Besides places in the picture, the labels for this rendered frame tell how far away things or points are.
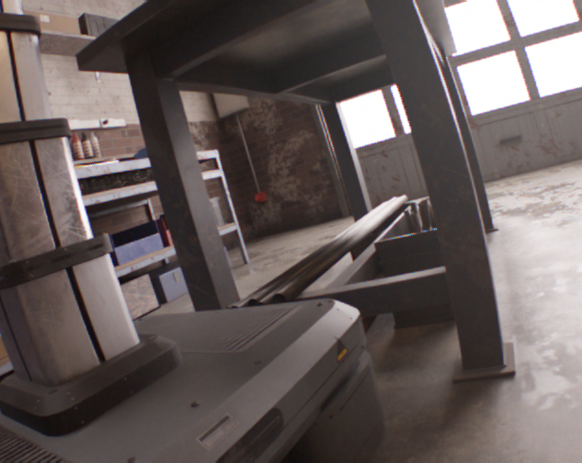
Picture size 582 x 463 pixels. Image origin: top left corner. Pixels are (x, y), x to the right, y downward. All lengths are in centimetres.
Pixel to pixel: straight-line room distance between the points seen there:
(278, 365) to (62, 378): 24
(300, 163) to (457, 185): 360
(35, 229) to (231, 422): 29
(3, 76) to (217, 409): 44
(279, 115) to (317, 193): 87
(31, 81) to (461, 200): 66
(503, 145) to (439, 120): 327
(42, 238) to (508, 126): 380
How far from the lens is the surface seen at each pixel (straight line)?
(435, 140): 73
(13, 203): 50
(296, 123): 427
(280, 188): 439
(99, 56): 100
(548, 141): 403
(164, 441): 38
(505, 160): 400
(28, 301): 48
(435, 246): 106
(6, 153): 51
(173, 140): 97
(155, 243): 245
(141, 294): 233
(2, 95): 55
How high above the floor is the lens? 43
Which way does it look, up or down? 5 degrees down
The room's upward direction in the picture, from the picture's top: 16 degrees counter-clockwise
